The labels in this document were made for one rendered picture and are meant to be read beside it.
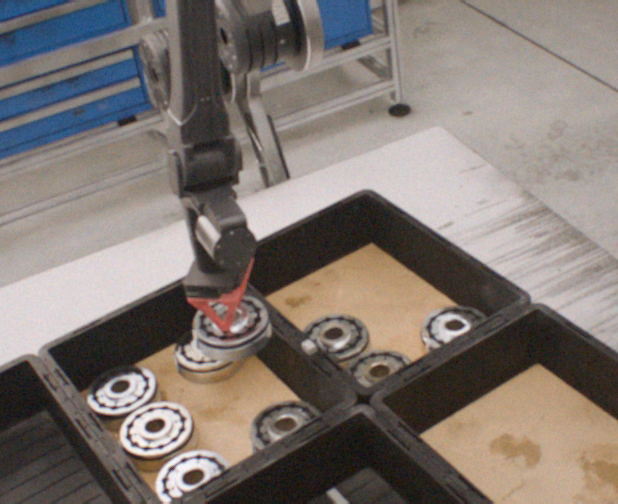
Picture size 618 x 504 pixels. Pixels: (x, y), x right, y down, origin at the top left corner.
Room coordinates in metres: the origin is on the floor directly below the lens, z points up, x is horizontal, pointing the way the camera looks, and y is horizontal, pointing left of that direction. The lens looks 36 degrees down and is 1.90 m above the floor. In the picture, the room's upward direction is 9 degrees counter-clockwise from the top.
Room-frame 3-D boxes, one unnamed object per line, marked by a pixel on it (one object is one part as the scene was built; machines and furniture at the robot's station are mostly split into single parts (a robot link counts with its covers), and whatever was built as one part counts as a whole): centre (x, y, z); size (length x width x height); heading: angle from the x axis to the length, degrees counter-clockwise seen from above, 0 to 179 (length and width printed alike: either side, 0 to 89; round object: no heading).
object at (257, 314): (1.14, 0.12, 0.98); 0.10 x 0.10 x 0.01
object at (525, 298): (1.25, -0.08, 0.92); 0.40 x 0.30 x 0.02; 28
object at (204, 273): (1.14, 0.12, 1.11); 0.10 x 0.07 x 0.07; 163
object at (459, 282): (1.25, -0.08, 0.87); 0.40 x 0.30 x 0.11; 28
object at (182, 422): (1.09, 0.25, 0.86); 0.10 x 0.10 x 0.01
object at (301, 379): (1.11, 0.19, 0.87); 0.40 x 0.30 x 0.11; 28
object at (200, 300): (1.13, 0.12, 1.03); 0.07 x 0.07 x 0.09; 73
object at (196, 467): (0.98, 0.20, 0.86); 0.05 x 0.05 x 0.01
